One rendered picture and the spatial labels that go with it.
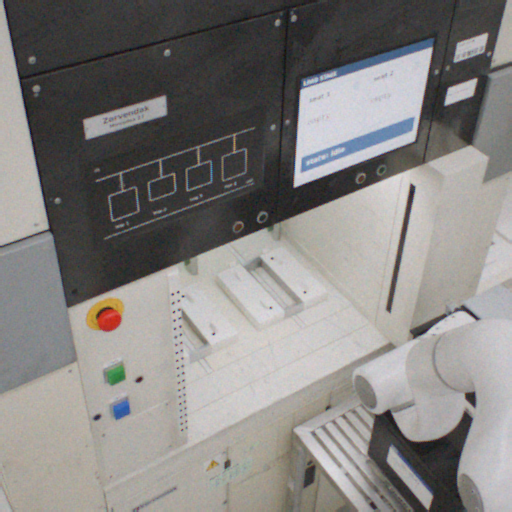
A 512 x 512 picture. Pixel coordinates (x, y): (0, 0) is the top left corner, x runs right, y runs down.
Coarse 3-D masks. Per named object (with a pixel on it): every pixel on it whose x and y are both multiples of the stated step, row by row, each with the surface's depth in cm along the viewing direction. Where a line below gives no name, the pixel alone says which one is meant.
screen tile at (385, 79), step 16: (400, 64) 131; (384, 80) 132; (400, 80) 134; (416, 80) 136; (368, 96) 132; (400, 96) 137; (416, 96) 139; (368, 112) 134; (384, 112) 137; (400, 112) 139
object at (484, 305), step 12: (492, 288) 146; (504, 288) 146; (468, 300) 143; (480, 300) 143; (492, 300) 143; (504, 300) 143; (480, 312) 141; (492, 312) 141; (504, 312) 141; (432, 324) 151; (468, 396) 141; (468, 408) 142; (468, 420) 143; (456, 432) 148; (468, 432) 145; (456, 444) 149; (456, 456) 150
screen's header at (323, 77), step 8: (424, 40) 131; (432, 40) 133; (400, 48) 129; (408, 48) 130; (416, 48) 131; (424, 48) 133; (376, 56) 127; (384, 56) 128; (392, 56) 129; (400, 56) 130; (352, 64) 125; (360, 64) 126; (368, 64) 127; (376, 64) 128; (328, 72) 123; (336, 72) 124; (344, 72) 125; (352, 72) 126; (304, 80) 121; (312, 80) 122; (320, 80) 123; (328, 80) 124; (304, 88) 122
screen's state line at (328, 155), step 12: (408, 120) 142; (372, 132) 138; (384, 132) 140; (396, 132) 142; (408, 132) 144; (348, 144) 136; (360, 144) 138; (372, 144) 140; (312, 156) 133; (324, 156) 134; (336, 156) 136; (300, 168) 133; (312, 168) 134
